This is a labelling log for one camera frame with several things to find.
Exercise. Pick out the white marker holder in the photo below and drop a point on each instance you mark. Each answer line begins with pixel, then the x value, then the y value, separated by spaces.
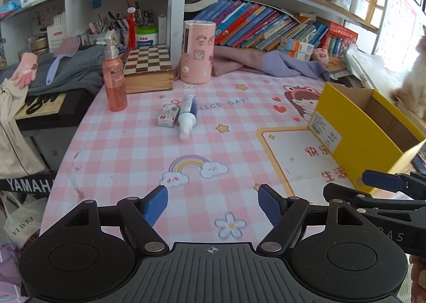
pixel 346 0

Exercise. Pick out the purple and pink cloth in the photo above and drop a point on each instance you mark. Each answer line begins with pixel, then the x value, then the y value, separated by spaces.
pixel 253 61

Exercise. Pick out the green-lidded white jar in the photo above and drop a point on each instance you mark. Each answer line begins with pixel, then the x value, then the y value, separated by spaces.
pixel 146 38

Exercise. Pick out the pink checked tablecloth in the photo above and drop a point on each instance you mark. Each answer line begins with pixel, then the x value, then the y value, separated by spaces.
pixel 133 149

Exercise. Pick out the pile of papers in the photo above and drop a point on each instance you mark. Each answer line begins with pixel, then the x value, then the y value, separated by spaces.
pixel 369 66

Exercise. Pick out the pink stickered cylinder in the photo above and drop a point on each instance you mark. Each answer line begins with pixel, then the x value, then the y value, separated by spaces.
pixel 196 56

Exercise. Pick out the purple hairbrush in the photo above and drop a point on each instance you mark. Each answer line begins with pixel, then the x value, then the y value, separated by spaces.
pixel 68 46

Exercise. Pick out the pink wall poster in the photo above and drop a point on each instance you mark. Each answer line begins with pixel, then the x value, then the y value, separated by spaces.
pixel 397 23

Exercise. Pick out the white tote bag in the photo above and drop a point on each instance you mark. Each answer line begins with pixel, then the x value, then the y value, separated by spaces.
pixel 23 223

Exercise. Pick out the row of red thick books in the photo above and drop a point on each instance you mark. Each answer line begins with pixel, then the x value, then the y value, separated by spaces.
pixel 339 38

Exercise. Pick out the grey cloth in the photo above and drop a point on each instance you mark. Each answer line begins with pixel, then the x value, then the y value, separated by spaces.
pixel 76 69

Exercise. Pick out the white red-label carton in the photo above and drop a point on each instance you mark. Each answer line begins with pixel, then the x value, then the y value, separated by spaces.
pixel 57 38

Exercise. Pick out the purple backpack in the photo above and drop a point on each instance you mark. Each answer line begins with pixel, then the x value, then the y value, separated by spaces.
pixel 10 266

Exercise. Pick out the black keyboard case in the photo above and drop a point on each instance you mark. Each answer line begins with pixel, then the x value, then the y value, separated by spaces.
pixel 30 183

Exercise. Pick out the pink pig plush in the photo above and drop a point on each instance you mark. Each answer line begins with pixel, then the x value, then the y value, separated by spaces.
pixel 321 56

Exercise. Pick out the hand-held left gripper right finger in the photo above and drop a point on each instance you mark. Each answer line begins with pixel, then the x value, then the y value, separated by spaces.
pixel 271 204

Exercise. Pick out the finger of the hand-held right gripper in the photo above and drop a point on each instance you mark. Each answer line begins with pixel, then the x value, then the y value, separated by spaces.
pixel 339 193
pixel 379 178

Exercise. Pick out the blue tissue pack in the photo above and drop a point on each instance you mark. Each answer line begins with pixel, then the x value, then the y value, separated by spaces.
pixel 10 7

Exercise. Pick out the dark blue white-capped bottle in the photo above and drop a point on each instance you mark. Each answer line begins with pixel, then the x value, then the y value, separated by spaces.
pixel 188 113

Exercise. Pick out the red tassel ornament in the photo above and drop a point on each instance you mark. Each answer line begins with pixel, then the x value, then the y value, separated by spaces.
pixel 132 30

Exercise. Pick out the pink spray bottle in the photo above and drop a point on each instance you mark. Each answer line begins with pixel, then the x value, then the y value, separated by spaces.
pixel 114 83

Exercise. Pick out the black piano keyboard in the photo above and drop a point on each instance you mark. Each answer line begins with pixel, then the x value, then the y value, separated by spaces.
pixel 50 106

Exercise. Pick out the small white staple box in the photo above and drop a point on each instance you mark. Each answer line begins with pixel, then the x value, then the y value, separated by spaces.
pixel 168 115

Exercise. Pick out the white and orange cat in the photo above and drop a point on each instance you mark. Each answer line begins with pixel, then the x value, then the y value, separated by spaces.
pixel 416 83

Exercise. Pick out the orange and white small box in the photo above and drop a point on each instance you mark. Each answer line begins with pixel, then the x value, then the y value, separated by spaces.
pixel 298 45
pixel 296 55

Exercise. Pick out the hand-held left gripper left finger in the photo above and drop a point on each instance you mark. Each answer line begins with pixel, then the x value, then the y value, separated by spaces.
pixel 156 204

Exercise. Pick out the yellow cardboard box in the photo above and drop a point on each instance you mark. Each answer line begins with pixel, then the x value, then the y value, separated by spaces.
pixel 349 153

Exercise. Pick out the pink knitted glove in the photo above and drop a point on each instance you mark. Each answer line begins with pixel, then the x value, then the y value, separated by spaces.
pixel 25 71

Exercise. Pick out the cups of pens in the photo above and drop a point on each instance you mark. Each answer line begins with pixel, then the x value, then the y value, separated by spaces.
pixel 113 25

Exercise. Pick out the wooden chessboard box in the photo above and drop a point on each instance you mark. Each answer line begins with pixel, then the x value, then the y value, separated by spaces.
pixel 148 66

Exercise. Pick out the person's right hand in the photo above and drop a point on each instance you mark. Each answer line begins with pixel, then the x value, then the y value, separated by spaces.
pixel 420 279

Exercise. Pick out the row of colourful books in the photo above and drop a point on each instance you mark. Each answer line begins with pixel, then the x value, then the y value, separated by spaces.
pixel 263 25

